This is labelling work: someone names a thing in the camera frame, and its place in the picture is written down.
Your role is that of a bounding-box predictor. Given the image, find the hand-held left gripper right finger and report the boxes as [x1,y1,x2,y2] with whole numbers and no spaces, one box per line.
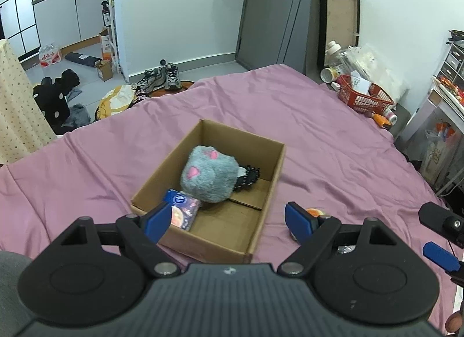
[277,202,399,278]

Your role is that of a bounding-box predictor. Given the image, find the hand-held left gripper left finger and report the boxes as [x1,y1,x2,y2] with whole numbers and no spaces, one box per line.
[54,202,182,280]

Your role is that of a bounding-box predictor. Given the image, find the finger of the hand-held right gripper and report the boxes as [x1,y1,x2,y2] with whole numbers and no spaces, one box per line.
[418,202,464,249]
[422,241,464,280]

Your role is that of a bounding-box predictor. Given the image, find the blue planet print tissue packet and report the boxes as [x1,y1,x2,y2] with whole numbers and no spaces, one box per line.
[163,188,202,232]

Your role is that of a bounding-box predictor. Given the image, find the black scrunchie with pale centre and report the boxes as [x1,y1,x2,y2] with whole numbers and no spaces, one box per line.
[231,164,262,194]

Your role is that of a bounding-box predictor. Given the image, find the grey fluffy plush toy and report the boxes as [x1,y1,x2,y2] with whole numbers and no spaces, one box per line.
[180,145,240,204]

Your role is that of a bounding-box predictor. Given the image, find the person's right hand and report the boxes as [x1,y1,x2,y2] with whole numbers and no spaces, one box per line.
[445,311,464,336]

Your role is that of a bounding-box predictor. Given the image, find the printed plastic shopping bag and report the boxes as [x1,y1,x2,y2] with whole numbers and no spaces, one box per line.
[420,119,458,186]

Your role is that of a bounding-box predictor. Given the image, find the pink bed sheet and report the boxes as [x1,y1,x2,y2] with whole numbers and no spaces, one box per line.
[0,63,464,325]

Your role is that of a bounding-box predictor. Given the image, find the yellow and white bag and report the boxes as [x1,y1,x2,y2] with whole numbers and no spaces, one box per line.
[95,85,139,121]

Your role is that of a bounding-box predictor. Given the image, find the red snack packets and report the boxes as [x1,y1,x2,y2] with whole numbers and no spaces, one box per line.
[436,76,464,106]

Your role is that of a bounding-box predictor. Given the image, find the grey cloth on floor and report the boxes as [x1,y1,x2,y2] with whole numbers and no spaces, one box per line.
[61,104,91,132]

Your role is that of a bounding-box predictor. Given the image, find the brown round mat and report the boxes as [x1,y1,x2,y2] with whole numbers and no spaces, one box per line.
[148,79,197,99]

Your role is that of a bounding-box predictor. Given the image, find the red plastic basket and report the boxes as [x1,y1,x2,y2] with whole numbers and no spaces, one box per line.
[337,74,395,114]

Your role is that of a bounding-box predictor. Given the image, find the grey sneakers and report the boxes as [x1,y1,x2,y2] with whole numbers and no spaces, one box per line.
[135,62,182,97]

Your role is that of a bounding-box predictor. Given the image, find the white paper cup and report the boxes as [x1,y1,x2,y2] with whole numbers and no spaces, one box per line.
[320,67,340,83]

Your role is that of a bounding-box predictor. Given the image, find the white paper card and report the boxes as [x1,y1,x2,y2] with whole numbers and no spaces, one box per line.
[349,72,371,93]

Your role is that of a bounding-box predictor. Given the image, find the white plastic bag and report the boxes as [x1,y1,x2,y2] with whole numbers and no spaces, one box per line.
[347,45,411,106]

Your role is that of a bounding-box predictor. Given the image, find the grey drawer organizer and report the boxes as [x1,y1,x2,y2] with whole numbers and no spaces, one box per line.
[444,41,464,81]

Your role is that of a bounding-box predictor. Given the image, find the person's grey clothing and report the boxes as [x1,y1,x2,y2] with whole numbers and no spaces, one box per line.
[0,249,35,337]

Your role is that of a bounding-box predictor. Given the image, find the small brown cardboard box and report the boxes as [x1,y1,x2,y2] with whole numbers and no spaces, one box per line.
[95,59,114,82]

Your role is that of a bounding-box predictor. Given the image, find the clear plastic bottle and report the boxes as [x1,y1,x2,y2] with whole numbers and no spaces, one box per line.
[325,40,360,77]

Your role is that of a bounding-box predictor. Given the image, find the cream dotted cloth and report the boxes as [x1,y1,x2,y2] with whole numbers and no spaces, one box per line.
[0,38,57,166]

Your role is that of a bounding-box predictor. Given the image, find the dark flat bag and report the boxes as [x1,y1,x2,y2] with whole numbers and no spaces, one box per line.
[64,52,103,68]

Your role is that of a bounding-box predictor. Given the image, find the orange and white carton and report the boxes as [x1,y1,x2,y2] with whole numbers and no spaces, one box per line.
[98,27,117,63]

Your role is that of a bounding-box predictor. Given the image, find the pack of water bottles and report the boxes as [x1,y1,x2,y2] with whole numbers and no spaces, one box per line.
[38,42,63,69]

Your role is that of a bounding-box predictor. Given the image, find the grey door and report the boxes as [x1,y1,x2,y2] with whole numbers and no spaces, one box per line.
[235,0,354,70]

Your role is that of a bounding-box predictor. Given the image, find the black framed brown board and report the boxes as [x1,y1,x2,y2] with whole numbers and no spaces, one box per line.
[317,0,361,70]

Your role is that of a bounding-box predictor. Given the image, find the black spray bottle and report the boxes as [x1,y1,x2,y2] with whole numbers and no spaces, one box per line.
[101,0,114,27]

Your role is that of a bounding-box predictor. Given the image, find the white kitchen cabinet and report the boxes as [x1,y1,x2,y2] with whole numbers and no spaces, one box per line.
[30,0,117,52]

